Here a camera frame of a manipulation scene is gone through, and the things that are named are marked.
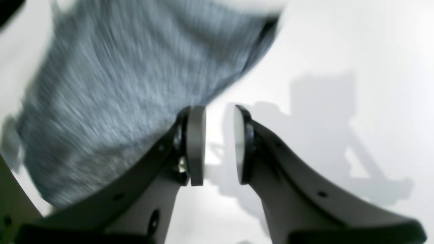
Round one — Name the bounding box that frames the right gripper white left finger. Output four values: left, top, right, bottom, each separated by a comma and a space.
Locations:
15, 106, 206, 244

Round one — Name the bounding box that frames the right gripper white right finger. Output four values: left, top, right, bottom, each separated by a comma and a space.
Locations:
233, 105, 427, 244

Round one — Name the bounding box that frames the grey long-sleeve T-shirt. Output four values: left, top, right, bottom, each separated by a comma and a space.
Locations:
16, 0, 278, 208

